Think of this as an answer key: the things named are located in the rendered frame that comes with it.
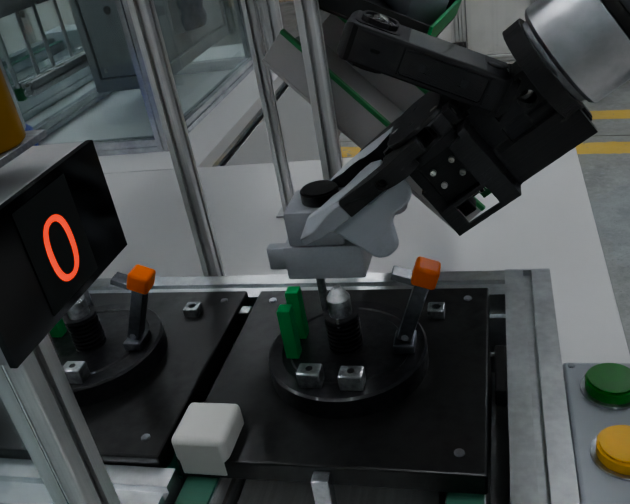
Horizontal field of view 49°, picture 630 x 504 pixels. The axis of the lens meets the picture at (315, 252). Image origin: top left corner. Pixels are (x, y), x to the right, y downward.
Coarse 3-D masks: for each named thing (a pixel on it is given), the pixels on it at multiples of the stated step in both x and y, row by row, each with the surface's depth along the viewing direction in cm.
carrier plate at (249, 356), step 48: (480, 288) 68; (240, 336) 68; (432, 336) 63; (480, 336) 62; (240, 384) 61; (432, 384) 57; (480, 384) 56; (240, 432) 56; (288, 432) 55; (336, 432) 54; (384, 432) 53; (432, 432) 52; (480, 432) 52; (288, 480) 53; (336, 480) 52; (384, 480) 51; (432, 480) 49; (480, 480) 48
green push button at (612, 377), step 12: (588, 372) 55; (600, 372) 55; (612, 372) 55; (624, 372) 54; (588, 384) 54; (600, 384) 54; (612, 384) 54; (624, 384) 53; (600, 396) 53; (612, 396) 53; (624, 396) 53
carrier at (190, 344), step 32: (64, 320) 65; (96, 320) 66; (128, 320) 70; (160, 320) 69; (192, 320) 71; (224, 320) 70; (64, 352) 66; (96, 352) 66; (128, 352) 65; (160, 352) 66; (192, 352) 66; (224, 352) 68; (96, 384) 61; (128, 384) 63; (160, 384) 63; (192, 384) 62; (96, 416) 60; (128, 416) 60; (160, 416) 59; (128, 448) 56; (160, 448) 56
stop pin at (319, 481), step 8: (320, 472) 51; (328, 472) 51; (312, 480) 51; (320, 480) 51; (328, 480) 51; (312, 488) 51; (320, 488) 51; (328, 488) 51; (320, 496) 51; (328, 496) 51
